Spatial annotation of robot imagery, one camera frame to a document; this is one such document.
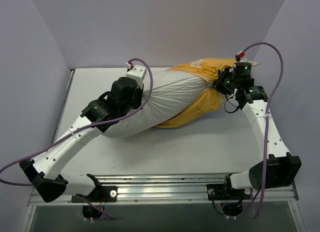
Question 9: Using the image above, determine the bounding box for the yellow printed pillowcase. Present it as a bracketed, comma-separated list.
[156, 58, 236, 129]

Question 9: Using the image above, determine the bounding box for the white pillow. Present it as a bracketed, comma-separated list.
[103, 70, 207, 138]

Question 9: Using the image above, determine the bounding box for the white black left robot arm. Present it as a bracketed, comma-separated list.
[19, 76, 144, 202]

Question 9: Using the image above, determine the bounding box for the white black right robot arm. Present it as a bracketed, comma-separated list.
[213, 62, 302, 198]

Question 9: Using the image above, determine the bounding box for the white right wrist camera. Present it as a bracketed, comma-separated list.
[235, 51, 252, 63]

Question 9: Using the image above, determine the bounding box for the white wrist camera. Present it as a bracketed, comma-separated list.
[126, 63, 147, 89]
[235, 51, 252, 63]

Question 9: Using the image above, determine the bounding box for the thin black right cable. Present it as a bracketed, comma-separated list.
[223, 94, 243, 115]

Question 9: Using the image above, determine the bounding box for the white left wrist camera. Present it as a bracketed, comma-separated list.
[126, 63, 147, 89]

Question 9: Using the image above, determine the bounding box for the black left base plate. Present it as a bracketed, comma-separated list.
[71, 185, 118, 203]

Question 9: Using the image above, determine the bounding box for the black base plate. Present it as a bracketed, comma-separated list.
[71, 185, 118, 203]
[206, 184, 250, 201]

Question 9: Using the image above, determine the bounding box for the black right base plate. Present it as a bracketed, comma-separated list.
[206, 184, 250, 201]

